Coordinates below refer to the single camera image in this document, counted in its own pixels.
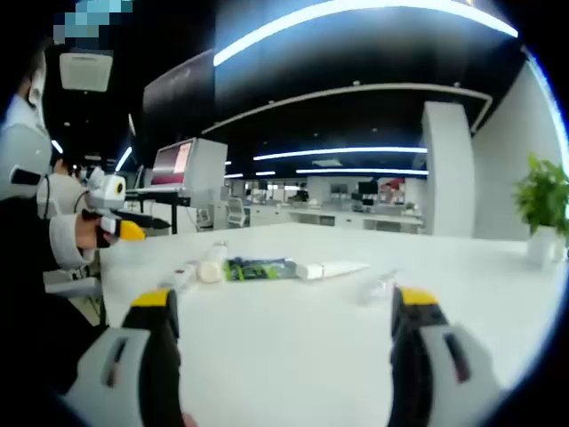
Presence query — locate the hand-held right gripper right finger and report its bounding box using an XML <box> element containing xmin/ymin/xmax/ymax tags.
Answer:
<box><xmin>389</xmin><ymin>286</ymin><xmax>512</xmax><ymax>427</ymax></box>

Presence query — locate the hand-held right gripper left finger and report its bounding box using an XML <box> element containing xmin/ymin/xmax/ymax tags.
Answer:
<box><xmin>64</xmin><ymin>287</ymin><xmax>183</xmax><ymax>427</ymax></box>

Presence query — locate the white skincare bottle red label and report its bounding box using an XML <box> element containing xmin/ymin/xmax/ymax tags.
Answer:
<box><xmin>357</xmin><ymin>269</ymin><xmax>401</xmax><ymax>306</ymax></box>
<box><xmin>162</xmin><ymin>262</ymin><xmax>199</xmax><ymax>290</ymax></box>

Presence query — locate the white skincare bottle red ring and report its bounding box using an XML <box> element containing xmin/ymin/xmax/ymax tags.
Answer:
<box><xmin>197</xmin><ymin>239</ymin><xmax>230</xmax><ymax>285</ymax></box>

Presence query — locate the green skincare sachet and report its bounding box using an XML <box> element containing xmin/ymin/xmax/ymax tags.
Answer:
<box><xmin>224</xmin><ymin>257</ymin><xmax>268</xmax><ymax>283</ymax></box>

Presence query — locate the green foil snack packet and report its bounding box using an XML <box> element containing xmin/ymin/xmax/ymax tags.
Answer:
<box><xmin>242</xmin><ymin>256</ymin><xmax>299</xmax><ymax>280</ymax></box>

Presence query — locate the white skincare tube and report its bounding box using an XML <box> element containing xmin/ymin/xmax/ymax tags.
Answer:
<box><xmin>295</xmin><ymin>260</ymin><xmax>371</xmax><ymax>281</ymax></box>

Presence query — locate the person's left hand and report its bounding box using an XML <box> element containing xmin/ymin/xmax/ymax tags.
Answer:
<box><xmin>75</xmin><ymin>211</ymin><xmax>116</xmax><ymax>250</ymax></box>

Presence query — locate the black monitor stand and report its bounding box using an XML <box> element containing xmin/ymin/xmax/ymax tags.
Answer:
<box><xmin>126</xmin><ymin>185</ymin><xmax>192</xmax><ymax>235</ymax></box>

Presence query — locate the computer monitor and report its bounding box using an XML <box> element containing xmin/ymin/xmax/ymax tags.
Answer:
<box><xmin>149</xmin><ymin>137</ymin><xmax>196</xmax><ymax>188</ymax></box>

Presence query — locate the white equipment cabinet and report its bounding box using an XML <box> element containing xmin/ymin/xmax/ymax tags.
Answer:
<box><xmin>184</xmin><ymin>137</ymin><xmax>228</xmax><ymax>204</ymax></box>

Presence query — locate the white chest device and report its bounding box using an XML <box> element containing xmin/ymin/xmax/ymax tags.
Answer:
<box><xmin>0</xmin><ymin>124</ymin><xmax>53</xmax><ymax>201</ymax></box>

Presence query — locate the white mesh office chair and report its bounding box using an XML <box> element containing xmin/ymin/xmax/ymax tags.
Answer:
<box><xmin>226</xmin><ymin>197</ymin><xmax>248</xmax><ymax>229</ymax></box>

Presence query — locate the dark hanging panel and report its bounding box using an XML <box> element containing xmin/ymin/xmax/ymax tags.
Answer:
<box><xmin>141</xmin><ymin>48</ymin><xmax>217</xmax><ymax>150</ymax></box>

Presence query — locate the ceiling air conditioner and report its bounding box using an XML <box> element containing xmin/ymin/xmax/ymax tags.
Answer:
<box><xmin>59</xmin><ymin>51</ymin><xmax>113</xmax><ymax>93</ymax></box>

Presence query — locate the person's head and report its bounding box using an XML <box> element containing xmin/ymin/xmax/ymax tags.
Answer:
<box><xmin>17</xmin><ymin>44</ymin><xmax>49</xmax><ymax>130</ymax></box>

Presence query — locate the white workbench row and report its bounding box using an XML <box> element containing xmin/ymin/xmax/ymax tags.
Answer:
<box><xmin>248</xmin><ymin>202</ymin><xmax>423</xmax><ymax>232</ymax></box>

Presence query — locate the potted green plant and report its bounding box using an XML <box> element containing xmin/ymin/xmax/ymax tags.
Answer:
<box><xmin>513</xmin><ymin>153</ymin><xmax>569</xmax><ymax>268</ymax></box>

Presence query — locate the long ceiling light strip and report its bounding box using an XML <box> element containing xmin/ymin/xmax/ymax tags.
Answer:
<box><xmin>212</xmin><ymin>0</ymin><xmax>519</xmax><ymax>68</ymax></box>

